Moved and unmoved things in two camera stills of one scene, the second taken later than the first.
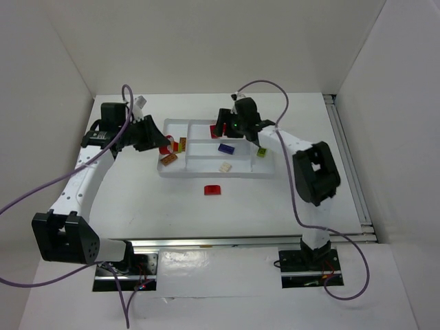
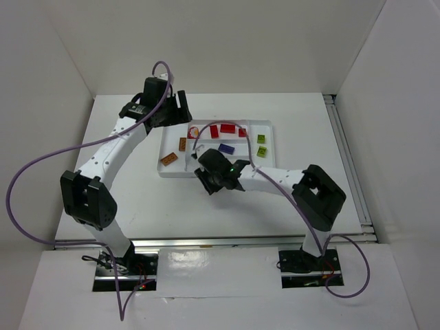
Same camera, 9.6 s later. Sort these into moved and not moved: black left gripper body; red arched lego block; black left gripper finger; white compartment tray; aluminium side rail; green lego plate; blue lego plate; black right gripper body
Moved: black left gripper finger; black right gripper body; black left gripper body; red arched lego block
Not moved: aluminium side rail; white compartment tray; green lego plate; blue lego plate
